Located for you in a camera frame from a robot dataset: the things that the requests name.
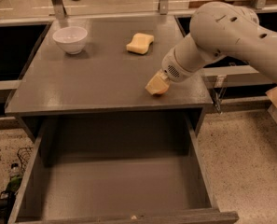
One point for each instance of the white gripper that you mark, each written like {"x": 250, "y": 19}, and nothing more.
{"x": 173, "y": 66}

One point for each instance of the orange fruit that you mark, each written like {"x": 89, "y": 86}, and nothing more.
{"x": 160, "y": 92}

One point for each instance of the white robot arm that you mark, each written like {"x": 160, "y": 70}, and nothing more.
{"x": 218, "y": 30}

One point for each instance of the grey cabinet counter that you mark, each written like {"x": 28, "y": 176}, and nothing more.
{"x": 104, "y": 76}

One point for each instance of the open grey wooden drawer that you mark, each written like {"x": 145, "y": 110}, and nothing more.
{"x": 117, "y": 168}

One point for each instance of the yellow sponge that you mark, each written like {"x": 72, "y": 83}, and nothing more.
{"x": 140, "y": 43}

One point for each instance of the white ceramic bowl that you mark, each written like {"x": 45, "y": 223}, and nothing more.
{"x": 71, "y": 40}

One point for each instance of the green bottle on floor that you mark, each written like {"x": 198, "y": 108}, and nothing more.
{"x": 15, "y": 178}

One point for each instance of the metal bracket left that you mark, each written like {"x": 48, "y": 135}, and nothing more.
{"x": 59, "y": 9}

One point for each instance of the black wire basket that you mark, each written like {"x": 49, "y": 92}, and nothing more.
{"x": 24, "y": 155}

